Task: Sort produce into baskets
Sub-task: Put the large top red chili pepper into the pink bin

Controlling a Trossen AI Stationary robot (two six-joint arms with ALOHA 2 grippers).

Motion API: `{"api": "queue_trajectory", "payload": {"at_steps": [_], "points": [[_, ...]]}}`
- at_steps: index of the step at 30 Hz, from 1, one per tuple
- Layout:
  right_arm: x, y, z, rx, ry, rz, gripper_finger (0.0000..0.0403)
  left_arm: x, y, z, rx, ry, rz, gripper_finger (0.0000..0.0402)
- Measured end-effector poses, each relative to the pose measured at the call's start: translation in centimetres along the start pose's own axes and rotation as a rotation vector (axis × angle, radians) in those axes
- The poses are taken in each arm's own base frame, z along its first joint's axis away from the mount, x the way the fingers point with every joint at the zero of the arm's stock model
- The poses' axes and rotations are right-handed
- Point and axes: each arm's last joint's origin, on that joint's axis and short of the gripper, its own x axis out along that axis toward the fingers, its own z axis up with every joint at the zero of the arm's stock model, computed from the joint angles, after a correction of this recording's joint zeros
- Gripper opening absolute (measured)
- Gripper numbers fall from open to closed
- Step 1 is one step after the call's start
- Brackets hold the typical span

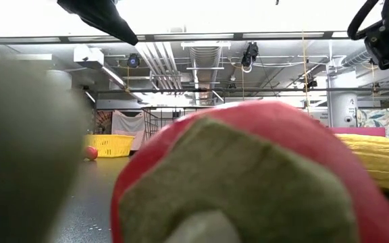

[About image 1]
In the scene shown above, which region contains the small red tomato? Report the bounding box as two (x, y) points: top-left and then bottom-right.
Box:
(84, 145), (99, 161)

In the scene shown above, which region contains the red bell pepper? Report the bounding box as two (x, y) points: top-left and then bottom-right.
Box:
(110, 99), (389, 243)

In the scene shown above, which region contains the long red pepper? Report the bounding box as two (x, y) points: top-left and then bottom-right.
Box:
(0, 57), (94, 243)

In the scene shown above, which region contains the white ceiling air unit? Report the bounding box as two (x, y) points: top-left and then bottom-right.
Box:
(73, 45), (105, 70)

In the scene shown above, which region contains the leaf pattern panel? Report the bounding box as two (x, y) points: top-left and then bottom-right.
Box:
(356, 107), (389, 142)

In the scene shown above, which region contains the white cylindrical column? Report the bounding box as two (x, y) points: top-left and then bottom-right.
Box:
(327, 76), (359, 128)

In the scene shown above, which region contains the overhead beam with light panels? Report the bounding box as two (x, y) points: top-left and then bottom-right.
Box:
(0, 30), (351, 45)

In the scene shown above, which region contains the pink plastic bin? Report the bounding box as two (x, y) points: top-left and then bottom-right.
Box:
(329, 126), (387, 138)

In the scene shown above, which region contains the white hanging cloth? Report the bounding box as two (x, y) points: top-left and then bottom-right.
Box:
(111, 109), (146, 151)

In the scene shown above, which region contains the yellow plastic basket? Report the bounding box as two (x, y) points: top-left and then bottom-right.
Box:
(84, 134), (136, 159)

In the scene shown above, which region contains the silver flexible duct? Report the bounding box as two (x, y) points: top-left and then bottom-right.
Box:
(341, 47), (373, 68)

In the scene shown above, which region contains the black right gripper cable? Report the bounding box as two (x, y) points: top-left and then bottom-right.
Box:
(346, 0), (389, 41)

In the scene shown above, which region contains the silver ribbed ventilation duct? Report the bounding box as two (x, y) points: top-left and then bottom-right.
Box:
(189, 45), (223, 106)

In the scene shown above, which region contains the copper wire basket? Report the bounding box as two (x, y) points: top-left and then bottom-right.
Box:
(142, 106), (215, 142)

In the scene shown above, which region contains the black overhead camera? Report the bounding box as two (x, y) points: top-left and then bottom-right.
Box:
(240, 41), (260, 74)

